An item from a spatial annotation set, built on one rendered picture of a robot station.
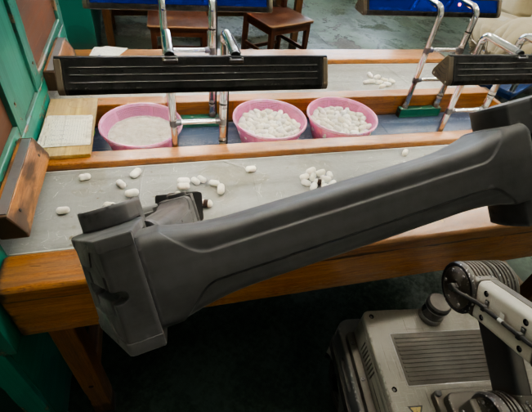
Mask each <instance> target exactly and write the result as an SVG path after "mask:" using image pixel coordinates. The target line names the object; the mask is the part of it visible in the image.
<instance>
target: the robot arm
mask: <svg viewBox="0 0 532 412"><path fill-rule="evenodd" d="M469 116H470V120H471V125H472V132H469V133H466V134H464V135H462V136H461V137H460V138H459V139H457V140H456V141H454V142H453V143H451V144H449V145H447V146H446V147H444V148H442V149H440V150H437V151H435V152H433V153H430V154H427V155H424V156H423V157H420V158H416V159H412V160H410V161H406V162H403V163H398V164H396V165H393V166H390V167H387V168H382V169H379V170H377V171H373V172H368V173H366V174H363V175H359V176H357V177H352V178H349V179H346V180H343V181H339V182H335V183H333V184H330V185H326V186H322V187H319V188H316V189H314V190H309V191H306V192H302V193H300V194H297V195H292V196H289V197H286V198H283V199H278V200H276V201H273V202H269V203H267V204H262V205H259V206H256V207H253V208H249V209H245V210H243V211H240V212H237V213H232V214H229V215H226V216H223V217H217V218H213V219H209V220H205V221H202V220H203V200H202V193H201V192H199V191H185V190H183V191H181V192H175V193H168V195H156V196H155V204H152V205H150V206H146V207H144V208H142V206H141V201H140V199H139V197H136V198H130V199H128V200H124V201H122V202H118V203H115V204H110V205H107V206H105V205H103V206H102V207H100V208H95V209H93V210H90V211H87V212H84V213H78V214H77V216H78V220H79V223H80V226H81V228H82V231H83V233H82V234H79V235H76V236H74V237H72V240H71V242H72V245H73V247H74V248H75V250H76V252H77V254H78V258H79V261H80V263H81V266H82V269H83V273H84V275H85V278H86V281H87V285H88V287H89V289H90V292H91V295H92V299H93V302H94V304H95V307H96V311H97V314H98V316H99V320H98V321H99V324H100V327H101V328H102V329H103V330H104V331H105V332H106V333H107V334H108V335H109V336H110V337H111V338H112V339H113V340H114V341H115V342H116V343H117V344H118V345H119V346H120V347H121V348H122V349H123V350H124V351H125V352H126V353H127V354H129V355H130V356H138V355H140V354H142V353H145V352H149V351H152V350H154V349H156V348H159V347H162V346H165V345H167V339H168V327H169V326H172V325H176V324H178V323H181V322H183V321H185V320H186V319H187V317H189V316H191V315H192V314H194V313H195V312H197V311H199V310H200V309H202V308H203V307H206V306H207V305H209V304H210V303H212V302H215V301H216V300H218V299H220V298H223V297H225V296H226V295H228V294H230V293H233V292H235V291H237V290H240V289H243V288H245V287H248V286H249V285H252V284H256V283H259V282H262V281H264V280H268V279H270V278H273V277H276V276H278V275H283V274H285V273H288V272H290V271H294V270H296V269H299V268H302V267H304V266H309V265H311V264H314V263H316V262H320V261H323V260H325V259H328V258H332V257H335V256H337V255H340V254H342V253H346V252H349V251H351V250H354V249H358V248H361V247H364V246H365V245H368V244H372V243H375V242H378V241H380V240H384V239H387V238H390V237H392V236H394V235H398V234H401V233H404V232H406V231H411V230H413V229H416V228H419V227H420V226H425V225H427V224H430V223H433V222H437V221H439V220H442V219H445V218H447V217H451V216H453V215H456V214H459V213H463V212H466V211H468V210H472V209H475V208H481V207H486V206H488V210H489V215H490V222H493V223H495V224H499V225H504V226H532V96H527V97H523V98H520V99H516V100H514V101H508V102H505V103H502V104H499V105H494V106H491V107H490V108H486V109H483V110H478V111H475V112H472V113H469Z"/></svg>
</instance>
